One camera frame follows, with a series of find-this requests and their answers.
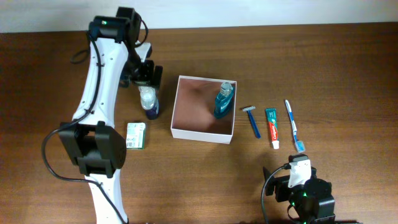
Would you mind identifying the blue white toothbrush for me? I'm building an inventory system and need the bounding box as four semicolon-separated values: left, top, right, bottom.
284;100;305;153

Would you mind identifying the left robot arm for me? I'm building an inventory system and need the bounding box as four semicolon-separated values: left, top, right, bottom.
56;7;163;223

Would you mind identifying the Colgate toothpaste tube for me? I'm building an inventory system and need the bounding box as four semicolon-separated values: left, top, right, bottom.
265;108;279;149

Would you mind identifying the white cardboard box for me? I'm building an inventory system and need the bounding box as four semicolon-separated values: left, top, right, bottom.
170;75;237;144

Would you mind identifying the blue disposable razor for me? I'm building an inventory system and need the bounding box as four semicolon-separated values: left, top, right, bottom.
242;106;261;139

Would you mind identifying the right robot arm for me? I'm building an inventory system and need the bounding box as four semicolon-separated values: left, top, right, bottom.
261;167;335;224

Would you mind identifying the teal mouthwash bottle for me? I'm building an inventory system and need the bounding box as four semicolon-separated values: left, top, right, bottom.
214;82;234;119

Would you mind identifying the clear pump soap bottle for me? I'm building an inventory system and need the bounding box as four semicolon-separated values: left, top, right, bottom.
139;86;159;120

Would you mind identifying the green white soap box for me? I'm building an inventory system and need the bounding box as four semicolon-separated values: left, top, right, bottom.
126;123;146;150

